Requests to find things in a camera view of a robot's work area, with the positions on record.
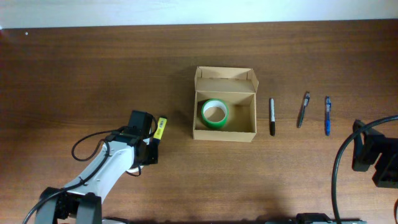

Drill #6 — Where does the white masking tape roll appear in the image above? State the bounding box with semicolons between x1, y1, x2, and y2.
127;166;144;174

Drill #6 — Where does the yellow highlighter marker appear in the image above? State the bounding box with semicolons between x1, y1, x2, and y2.
151;116;167;145

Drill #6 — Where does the green tape roll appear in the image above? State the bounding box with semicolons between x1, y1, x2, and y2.
201;98;229;129

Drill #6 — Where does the black and white marker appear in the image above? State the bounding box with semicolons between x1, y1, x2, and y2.
269;98;275;136

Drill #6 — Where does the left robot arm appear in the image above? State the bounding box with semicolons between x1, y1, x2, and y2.
24;110;167;224

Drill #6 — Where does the blue pen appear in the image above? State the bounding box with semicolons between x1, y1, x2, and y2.
325;96;331;136

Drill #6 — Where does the dark grey pen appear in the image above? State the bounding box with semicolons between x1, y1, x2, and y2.
297;91;310;128

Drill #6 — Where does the open brown cardboard box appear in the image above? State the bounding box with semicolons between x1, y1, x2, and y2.
193;67;259;142

